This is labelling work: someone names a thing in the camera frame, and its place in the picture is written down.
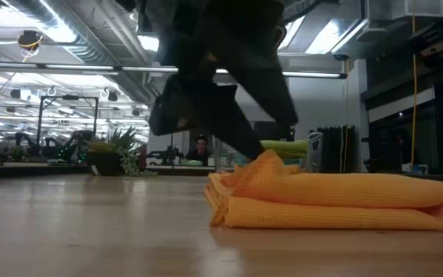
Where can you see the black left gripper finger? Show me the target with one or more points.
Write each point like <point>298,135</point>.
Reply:
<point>275,96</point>
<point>233,123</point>

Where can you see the lime green microfiber towel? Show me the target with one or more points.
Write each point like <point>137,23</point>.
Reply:
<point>287,148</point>

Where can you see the orange microfiber towel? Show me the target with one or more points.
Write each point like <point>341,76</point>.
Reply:
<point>321,200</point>

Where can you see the dark background screen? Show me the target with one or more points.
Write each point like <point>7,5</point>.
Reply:
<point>271,131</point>

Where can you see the person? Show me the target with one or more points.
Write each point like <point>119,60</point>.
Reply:
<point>200,150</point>

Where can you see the clear plastic bin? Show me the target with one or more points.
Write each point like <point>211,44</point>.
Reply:
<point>315,154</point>

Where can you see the black curtain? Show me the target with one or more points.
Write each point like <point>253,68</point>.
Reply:
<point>333,148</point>

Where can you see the small potted succulent plant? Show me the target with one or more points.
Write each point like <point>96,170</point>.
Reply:
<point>117,157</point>

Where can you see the long ceiling light bar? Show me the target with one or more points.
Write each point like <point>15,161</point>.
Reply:
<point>71,67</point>

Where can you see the small white blue box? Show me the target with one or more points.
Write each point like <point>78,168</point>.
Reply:
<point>415,168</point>

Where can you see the white ceiling air unit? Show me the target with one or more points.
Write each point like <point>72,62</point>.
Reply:
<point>406,7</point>

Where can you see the background robot arms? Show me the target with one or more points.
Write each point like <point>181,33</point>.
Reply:
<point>64,148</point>

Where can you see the dark background table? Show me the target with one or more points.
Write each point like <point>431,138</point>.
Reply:
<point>33,169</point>

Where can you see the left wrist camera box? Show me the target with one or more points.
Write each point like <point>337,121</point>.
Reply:
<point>171,111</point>

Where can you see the black background station frame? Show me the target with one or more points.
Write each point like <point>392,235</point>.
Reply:
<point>40,115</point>

